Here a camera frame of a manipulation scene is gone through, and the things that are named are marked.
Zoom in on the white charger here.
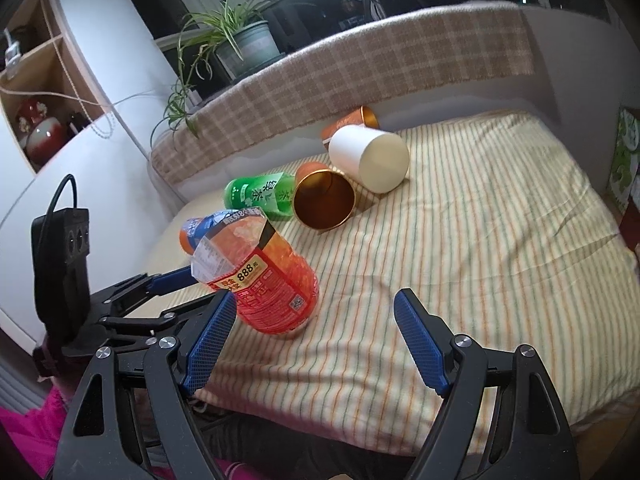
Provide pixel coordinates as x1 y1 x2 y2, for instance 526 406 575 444
2 30 23 68

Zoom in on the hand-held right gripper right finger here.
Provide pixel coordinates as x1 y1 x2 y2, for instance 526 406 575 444
392 287 583 480

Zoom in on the green printed box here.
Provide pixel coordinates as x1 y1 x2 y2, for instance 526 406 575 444
605 107 640 216

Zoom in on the red white ceramic vase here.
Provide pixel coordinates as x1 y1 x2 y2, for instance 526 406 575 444
25 117 68 166

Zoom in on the potted spider plant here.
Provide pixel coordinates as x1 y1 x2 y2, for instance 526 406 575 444
150 0 321 148

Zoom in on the plaid cloth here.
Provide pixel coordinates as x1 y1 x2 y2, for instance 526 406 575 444
150 4 533 191

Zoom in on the green tea bottle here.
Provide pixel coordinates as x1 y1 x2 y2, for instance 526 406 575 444
223 171 297 220

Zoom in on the orange cup gold inside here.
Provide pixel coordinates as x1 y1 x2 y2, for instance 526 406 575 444
292 161 357 231
320 106 381 143

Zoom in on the orange drink bottle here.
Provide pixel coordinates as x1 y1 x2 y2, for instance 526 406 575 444
180 210 320 335

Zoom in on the wooden shelf cabinet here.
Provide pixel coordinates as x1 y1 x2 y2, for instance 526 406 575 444
0 0 121 176

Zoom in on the grey bed frame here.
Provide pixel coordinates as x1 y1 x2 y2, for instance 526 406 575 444
147 2 640 211

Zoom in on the white paper cup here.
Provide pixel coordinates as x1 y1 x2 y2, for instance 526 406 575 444
327 125 411 195

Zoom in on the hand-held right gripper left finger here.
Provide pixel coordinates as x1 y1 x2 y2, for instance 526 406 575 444
50 290 238 480

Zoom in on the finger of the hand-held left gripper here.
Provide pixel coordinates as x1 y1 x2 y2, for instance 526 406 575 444
97 294 226 350
99 266 195 313

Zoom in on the red spotted ceramic jar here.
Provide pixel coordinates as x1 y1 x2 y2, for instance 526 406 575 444
15 99 51 132

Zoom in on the white cable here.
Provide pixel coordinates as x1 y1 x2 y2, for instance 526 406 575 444
0 85 156 111

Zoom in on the striped yellow blanket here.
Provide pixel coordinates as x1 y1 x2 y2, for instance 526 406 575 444
145 110 640 441

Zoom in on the pink clothing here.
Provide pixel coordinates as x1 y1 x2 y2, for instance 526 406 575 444
0 390 73 480

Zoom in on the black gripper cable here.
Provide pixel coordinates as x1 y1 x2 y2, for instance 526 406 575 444
46 174 78 216

